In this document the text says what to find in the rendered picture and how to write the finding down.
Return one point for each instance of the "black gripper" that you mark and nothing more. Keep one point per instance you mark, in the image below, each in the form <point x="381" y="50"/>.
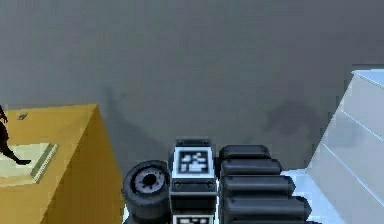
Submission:
<point x="148" y="186"/>

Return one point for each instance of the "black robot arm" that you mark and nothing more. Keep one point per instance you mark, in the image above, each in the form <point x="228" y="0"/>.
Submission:
<point x="253" y="186"/>

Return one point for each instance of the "yellow wooden cabinet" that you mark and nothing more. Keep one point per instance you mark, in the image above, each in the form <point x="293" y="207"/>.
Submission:
<point x="76" y="173"/>

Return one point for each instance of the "pale green book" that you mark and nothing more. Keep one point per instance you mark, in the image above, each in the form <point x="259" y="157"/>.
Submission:
<point x="23" y="163"/>

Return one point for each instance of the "small grey flat object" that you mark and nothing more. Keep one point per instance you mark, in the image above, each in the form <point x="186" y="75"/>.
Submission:
<point x="22" y="116"/>

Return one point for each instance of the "dark brown statue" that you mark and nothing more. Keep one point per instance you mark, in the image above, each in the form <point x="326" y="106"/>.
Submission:
<point x="4" y="140"/>

